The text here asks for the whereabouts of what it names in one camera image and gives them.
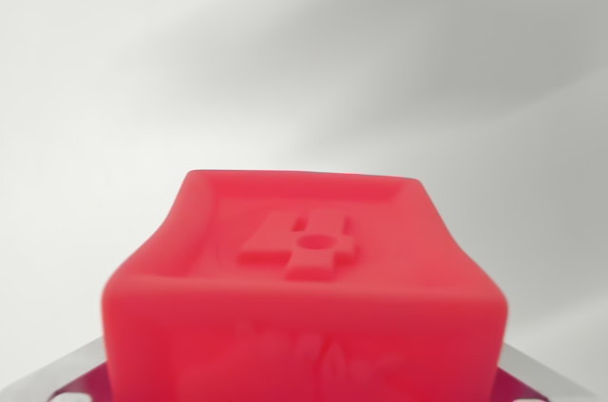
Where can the black-padded silver gripper left finger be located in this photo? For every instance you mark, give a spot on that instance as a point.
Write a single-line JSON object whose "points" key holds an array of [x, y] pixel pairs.
{"points": [[81, 378]]}

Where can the black-padded silver gripper right finger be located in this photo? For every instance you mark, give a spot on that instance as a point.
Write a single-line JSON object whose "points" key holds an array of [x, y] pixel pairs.
{"points": [[520, 380]]}

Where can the red embossed plastic cube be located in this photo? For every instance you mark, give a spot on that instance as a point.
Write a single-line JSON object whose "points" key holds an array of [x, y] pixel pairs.
{"points": [[304, 307]]}

